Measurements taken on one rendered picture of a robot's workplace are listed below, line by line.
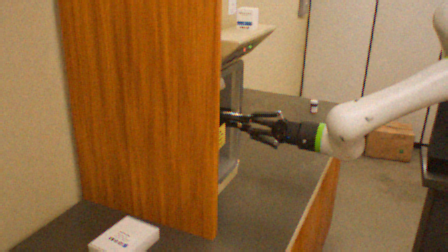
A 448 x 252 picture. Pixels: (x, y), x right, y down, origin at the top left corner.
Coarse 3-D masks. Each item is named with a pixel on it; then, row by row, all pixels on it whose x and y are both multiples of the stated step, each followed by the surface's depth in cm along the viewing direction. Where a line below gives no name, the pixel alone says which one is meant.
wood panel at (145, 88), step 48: (96, 0) 106; (144, 0) 100; (192, 0) 94; (96, 48) 111; (144, 48) 104; (192, 48) 99; (96, 96) 117; (144, 96) 110; (192, 96) 103; (96, 144) 124; (144, 144) 116; (192, 144) 109; (96, 192) 132; (144, 192) 123; (192, 192) 115
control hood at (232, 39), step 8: (224, 32) 114; (232, 32) 114; (240, 32) 115; (248, 32) 115; (256, 32) 115; (264, 32) 119; (224, 40) 103; (232, 40) 103; (240, 40) 104; (248, 40) 108; (256, 40) 119; (224, 48) 104; (232, 48) 103; (240, 48) 109; (224, 56) 105
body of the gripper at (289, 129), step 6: (276, 120) 129; (282, 120) 126; (288, 120) 127; (282, 126) 127; (288, 126) 125; (294, 126) 124; (276, 132) 128; (282, 132) 128; (288, 132) 124; (294, 132) 123; (276, 138) 129; (282, 138) 128; (288, 138) 125; (294, 138) 124; (294, 144) 126
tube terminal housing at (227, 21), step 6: (222, 0) 115; (228, 0) 119; (240, 0) 127; (222, 6) 116; (240, 6) 128; (222, 12) 117; (222, 18) 117; (228, 18) 121; (234, 18) 125; (222, 24) 118; (228, 24) 122; (234, 24) 126; (222, 66) 124; (234, 174) 152; (228, 180) 147; (222, 186) 143
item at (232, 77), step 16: (240, 64) 134; (224, 80) 124; (240, 80) 137; (224, 96) 127; (240, 96) 140; (224, 112) 129; (240, 112) 143; (224, 144) 134; (240, 144) 149; (224, 160) 137; (224, 176) 140
